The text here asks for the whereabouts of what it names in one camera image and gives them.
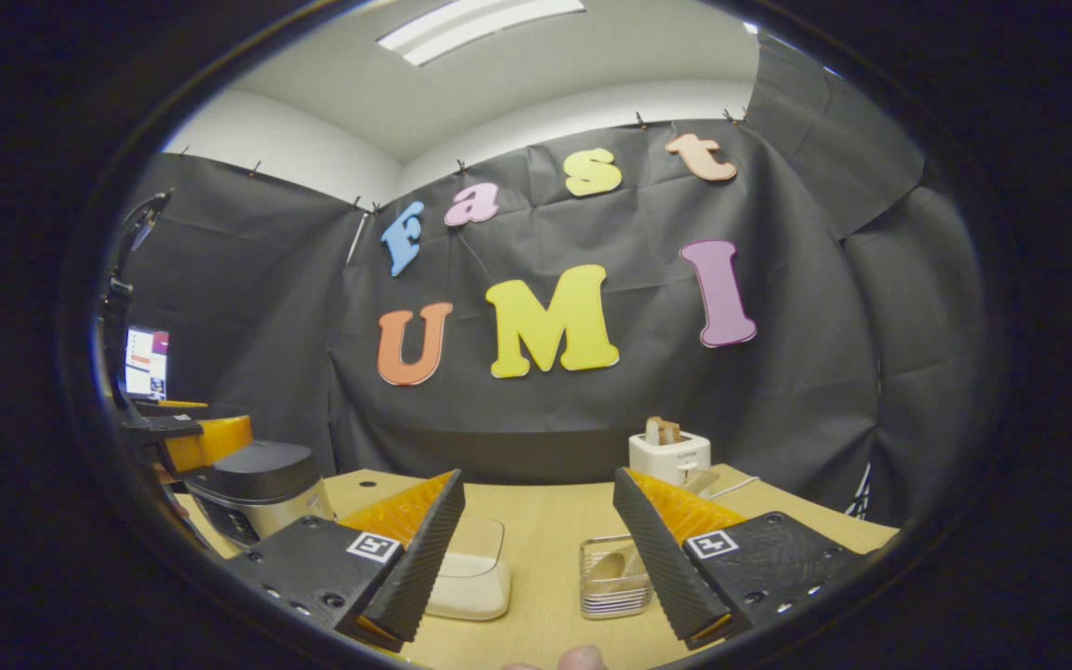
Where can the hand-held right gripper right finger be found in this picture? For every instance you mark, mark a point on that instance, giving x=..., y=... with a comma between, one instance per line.
x=662, y=572

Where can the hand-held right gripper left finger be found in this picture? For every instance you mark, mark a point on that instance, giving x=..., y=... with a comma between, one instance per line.
x=410, y=568

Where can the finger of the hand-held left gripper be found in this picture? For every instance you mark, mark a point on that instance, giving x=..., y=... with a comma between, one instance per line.
x=168, y=423
x=210, y=442

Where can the wooden spoon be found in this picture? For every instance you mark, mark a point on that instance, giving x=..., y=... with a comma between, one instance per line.
x=610, y=566

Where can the clear chopstick holder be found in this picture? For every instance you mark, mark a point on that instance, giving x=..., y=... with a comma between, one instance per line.
x=610, y=596

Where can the black silver rice cooker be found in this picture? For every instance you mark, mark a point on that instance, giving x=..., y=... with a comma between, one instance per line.
x=261, y=479

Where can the computer monitor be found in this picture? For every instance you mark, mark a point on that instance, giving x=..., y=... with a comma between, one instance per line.
x=147, y=363

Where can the white toaster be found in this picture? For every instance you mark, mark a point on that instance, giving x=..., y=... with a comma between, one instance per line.
x=671, y=456

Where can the toast bread slice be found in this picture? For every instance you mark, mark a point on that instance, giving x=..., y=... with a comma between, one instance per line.
x=663, y=431

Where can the ceiling light panel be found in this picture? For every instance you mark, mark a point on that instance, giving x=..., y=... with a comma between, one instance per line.
x=480, y=28

